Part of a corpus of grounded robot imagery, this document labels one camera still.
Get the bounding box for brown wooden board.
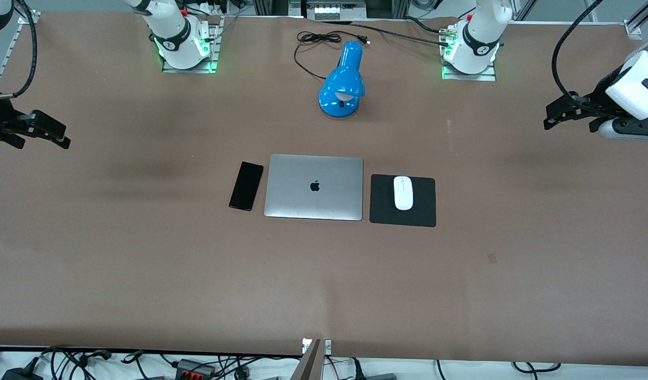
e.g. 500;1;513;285
297;339;324;380

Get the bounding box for black box with red buttons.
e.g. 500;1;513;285
175;359;217;380

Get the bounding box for black smartphone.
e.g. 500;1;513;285
229;161;264;212

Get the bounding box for white computer mouse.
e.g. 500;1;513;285
393;176;414;211

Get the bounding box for white power strip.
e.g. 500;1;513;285
305;0;367;21

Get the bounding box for black power adapter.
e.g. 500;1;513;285
2;366;43;380

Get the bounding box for long black table cable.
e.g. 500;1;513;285
324;20;452;47

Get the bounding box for black mouse pad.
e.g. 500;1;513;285
370;174;437;228

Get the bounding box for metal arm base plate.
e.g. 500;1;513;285
162;16;222;73
442;24;497;81

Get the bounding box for blue desk lamp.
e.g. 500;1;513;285
318;41;365;119

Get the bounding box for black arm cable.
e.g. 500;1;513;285
0;0;38;101
552;0;605;102

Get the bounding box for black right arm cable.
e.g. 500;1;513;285
0;0;38;101

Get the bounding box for small metal edge bracket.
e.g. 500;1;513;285
302;338;332;355

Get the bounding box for black lamp power cord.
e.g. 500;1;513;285
294;31;370;81

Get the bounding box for tangled black floor cables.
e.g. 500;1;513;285
36;346;145;380

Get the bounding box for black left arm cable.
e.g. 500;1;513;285
552;0;605;102

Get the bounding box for silver laptop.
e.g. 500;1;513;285
264;154;364;221

